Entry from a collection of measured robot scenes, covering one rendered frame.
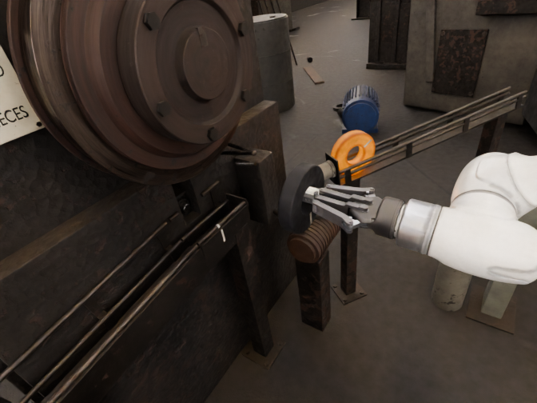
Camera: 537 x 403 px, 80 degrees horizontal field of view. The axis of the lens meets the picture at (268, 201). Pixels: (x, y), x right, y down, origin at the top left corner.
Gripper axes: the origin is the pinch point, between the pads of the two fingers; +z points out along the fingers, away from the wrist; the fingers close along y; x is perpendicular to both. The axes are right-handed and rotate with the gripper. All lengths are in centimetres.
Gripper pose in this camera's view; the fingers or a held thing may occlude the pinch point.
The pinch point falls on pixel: (302, 192)
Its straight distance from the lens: 69.5
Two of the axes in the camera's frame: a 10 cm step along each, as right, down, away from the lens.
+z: -8.3, -2.7, 4.8
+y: 5.5, -5.4, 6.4
